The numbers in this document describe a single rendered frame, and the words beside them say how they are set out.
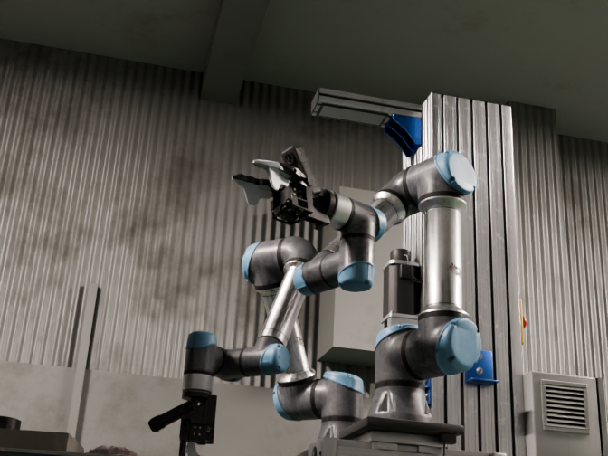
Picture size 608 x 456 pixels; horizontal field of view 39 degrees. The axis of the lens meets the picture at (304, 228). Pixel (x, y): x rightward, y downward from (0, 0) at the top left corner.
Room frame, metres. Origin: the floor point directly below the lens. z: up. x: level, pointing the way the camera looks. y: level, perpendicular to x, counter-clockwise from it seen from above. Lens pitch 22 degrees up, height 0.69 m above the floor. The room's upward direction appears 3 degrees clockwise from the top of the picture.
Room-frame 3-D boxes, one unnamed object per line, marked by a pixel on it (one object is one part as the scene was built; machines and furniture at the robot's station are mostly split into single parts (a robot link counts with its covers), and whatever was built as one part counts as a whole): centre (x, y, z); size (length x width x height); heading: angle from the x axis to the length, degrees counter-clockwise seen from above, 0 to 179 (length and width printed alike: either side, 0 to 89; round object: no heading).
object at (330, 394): (2.49, -0.13, 1.20); 0.13 x 0.12 x 0.14; 57
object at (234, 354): (2.21, 0.17, 1.21); 0.11 x 0.11 x 0.08; 57
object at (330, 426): (2.48, -0.14, 1.09); 0.15 x 0.15 x 0.10
